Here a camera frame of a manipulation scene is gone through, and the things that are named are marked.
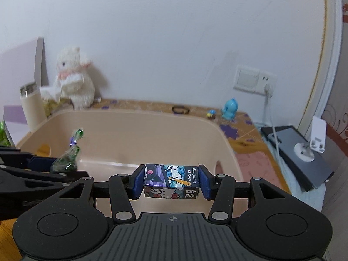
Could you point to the green drink carton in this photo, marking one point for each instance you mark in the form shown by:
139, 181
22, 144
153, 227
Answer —
4, 137

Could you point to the green candy bag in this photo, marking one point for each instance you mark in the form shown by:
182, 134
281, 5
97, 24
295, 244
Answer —
68, 161

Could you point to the blue penguin figurine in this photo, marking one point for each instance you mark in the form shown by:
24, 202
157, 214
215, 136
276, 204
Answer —
229, 110

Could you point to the pink satin pouch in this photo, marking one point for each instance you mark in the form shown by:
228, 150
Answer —
258, 164

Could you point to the white plush lamb toy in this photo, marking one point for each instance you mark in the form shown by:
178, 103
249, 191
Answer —
71, 60

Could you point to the cartoon printed small box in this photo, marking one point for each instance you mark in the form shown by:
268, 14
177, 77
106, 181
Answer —
171, 181

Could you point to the cream thermos bottle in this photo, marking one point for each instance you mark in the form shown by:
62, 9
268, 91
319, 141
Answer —
32, 105

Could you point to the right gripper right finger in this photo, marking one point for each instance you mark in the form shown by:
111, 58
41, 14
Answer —
265, 219

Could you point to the white phone stand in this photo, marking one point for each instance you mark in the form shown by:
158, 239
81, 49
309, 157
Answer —
316, 143

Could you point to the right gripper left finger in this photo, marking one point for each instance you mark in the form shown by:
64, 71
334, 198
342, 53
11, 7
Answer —
78, 219

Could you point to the beige plastic storage bin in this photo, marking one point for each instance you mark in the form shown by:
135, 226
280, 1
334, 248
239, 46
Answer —
118, 141

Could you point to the white wall switch socket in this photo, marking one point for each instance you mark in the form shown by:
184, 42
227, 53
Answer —
254, 81

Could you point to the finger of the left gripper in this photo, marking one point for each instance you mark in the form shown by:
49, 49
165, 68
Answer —
22, 171

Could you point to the purple white board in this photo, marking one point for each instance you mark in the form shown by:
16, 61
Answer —
19, 65

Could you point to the tiny blue yellow figurine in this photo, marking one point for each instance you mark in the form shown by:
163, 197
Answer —
211, 114

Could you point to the tissue box with tissue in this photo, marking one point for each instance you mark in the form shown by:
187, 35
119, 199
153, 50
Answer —
51, 95

